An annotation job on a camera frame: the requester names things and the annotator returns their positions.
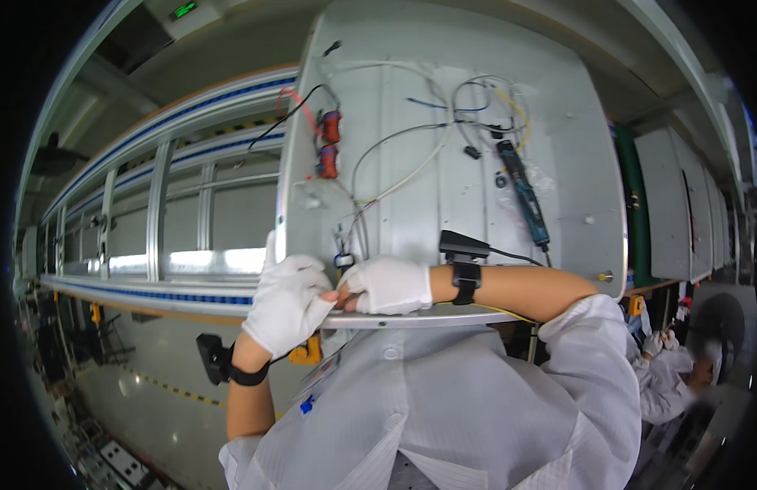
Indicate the brass screw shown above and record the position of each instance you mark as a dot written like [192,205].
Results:
[606,276]

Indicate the row of grey metal panels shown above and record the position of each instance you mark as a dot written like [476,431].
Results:
[678,208]

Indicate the aluminium conveyor line frame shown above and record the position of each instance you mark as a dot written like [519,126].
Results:
[170,202]

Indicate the person's body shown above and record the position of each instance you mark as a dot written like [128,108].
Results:
[452,404]

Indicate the person's left hand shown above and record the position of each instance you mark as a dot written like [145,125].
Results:
[286,306]

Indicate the large grey metal panel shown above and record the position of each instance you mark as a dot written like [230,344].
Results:
[568,153]

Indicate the small black clip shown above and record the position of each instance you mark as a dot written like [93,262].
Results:
[472,152]

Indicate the black hanging fan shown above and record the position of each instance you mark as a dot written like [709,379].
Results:
[55,156]

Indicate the green exit sign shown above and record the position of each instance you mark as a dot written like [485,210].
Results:
[184,9]

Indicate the yellow clamp bracket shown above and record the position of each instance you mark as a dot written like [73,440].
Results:
[95,313]
[308,353]
[636,305]

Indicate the black floor fan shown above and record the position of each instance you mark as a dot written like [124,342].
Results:
[716,331]

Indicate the black wrist band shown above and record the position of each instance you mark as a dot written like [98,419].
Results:
[222,361]
[464,269]

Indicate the person's right hand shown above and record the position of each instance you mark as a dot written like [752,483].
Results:
[394,285]

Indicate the blue electric screwdriver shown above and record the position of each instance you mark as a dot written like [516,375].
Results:
[525,196]

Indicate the white power strip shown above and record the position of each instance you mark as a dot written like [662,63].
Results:
[124,463]

